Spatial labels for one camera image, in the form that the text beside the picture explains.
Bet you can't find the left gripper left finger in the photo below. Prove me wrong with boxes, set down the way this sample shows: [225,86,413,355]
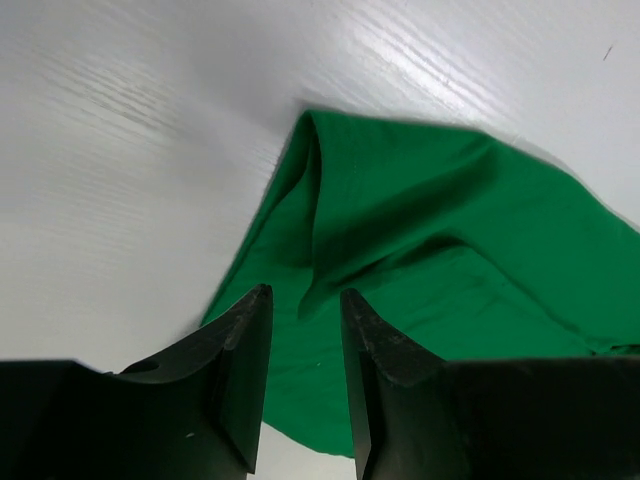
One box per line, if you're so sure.
[1,285,273,479]

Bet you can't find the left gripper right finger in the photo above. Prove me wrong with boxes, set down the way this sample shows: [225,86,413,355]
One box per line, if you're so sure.
[340,289,639,479]

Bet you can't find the green t shirt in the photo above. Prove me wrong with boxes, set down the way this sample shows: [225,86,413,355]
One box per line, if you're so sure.
[206,110,639,456]

